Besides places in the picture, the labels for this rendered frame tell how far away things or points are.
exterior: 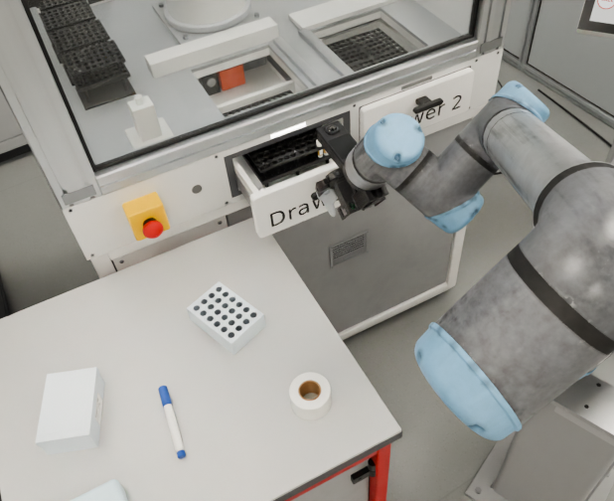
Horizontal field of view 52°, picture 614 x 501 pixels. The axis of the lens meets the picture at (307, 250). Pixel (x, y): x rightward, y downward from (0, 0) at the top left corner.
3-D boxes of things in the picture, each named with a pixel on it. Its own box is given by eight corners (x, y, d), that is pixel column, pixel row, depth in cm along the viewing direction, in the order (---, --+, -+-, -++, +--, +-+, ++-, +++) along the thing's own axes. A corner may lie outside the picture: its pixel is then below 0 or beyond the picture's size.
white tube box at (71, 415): (99, 448, 104) (88, 434, 100) (47, 455, 104) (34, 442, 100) (105, 381, 112) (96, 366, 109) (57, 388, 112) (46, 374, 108)
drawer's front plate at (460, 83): (469, 110, 148) (475, 70, 140) (364, 151, 141) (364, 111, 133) (464, 106, 150) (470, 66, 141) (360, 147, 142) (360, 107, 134)
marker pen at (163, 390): (187, 456, 102) (185, 452, 101) (178, 460, 102) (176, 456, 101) (167, 388, 111) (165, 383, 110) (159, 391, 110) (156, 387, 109)
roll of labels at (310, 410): (302, 377, 110) (301, 366, 107) (338, 393, 108) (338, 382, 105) (283, 410, 106) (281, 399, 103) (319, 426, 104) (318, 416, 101)
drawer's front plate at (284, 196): (383, 188, 133) (384, 147, 124) (259, 239, 125) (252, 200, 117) (379, 183, 134) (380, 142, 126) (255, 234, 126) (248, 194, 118)
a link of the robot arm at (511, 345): (660, 317, 91) (616, 352, 45) (580, 381, 97) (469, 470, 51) (597, 258, 96) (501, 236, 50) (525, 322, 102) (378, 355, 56)
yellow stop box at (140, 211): (172, 231, 125) (164, 205, 120) (138, 245, 123) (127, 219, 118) (164, 215, 128) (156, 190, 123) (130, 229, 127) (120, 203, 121)
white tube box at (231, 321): (266, 325, 118) (263, 314, 115) (233, 355, 114) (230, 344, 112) (222, 292, 124) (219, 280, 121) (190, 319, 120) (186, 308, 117)
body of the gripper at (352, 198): (339, 222, 110) (359, 206, 98) (319, 178, 111) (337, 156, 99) (377, 206, 112) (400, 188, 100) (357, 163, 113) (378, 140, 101)
